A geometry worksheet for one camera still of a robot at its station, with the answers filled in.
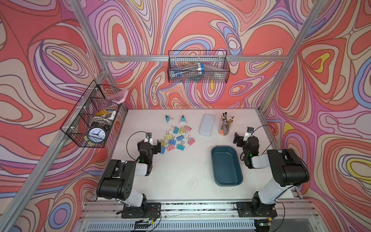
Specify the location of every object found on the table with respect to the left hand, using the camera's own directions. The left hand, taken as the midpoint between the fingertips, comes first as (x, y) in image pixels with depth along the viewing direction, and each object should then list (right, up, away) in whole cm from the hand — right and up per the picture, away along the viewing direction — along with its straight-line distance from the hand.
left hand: (151, 140), depth 93 cm
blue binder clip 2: (+13, -2, +5) cm, 14 cm away
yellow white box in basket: (-17, +17, -19) cm, 30 cm away
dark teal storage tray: (+49, -17, -3) cm, 52 cm away
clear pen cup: (+49, +10, +3) cm, 50 cm away
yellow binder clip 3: (+8, -3, +5) cm, 10 cm away
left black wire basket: (-24, +12, -22) cm, 35 cm away
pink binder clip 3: (+13, -5, +3) cm, 14 cm away
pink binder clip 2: (+27, -2, +5) cm, 27 cm away
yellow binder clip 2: (+10, +2, +8) cm, 13 cm away
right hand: (+61, +2, +3) cm, 62 cm away
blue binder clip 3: (+7, -6, +2) cm, 10 cm away
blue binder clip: (+19, +1, +6) cm, 20 cm away
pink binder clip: (+24, +7, +14) cm, 29 cm away
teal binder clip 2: (+21, +15, +17) cm, 31 cm away
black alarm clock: (-19, +6, -26) cm, 33 cm away
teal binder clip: (+8, +15, +18) cm, 25 cm away
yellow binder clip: (+19, +7, +11) cm, 23 cm away
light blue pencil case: (+39, +10, +15) cm, 43 cm away
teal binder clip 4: (+19, -5, +3) cm, 20 cm away
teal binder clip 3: (+15, +6, +12) cm, 20 cm away
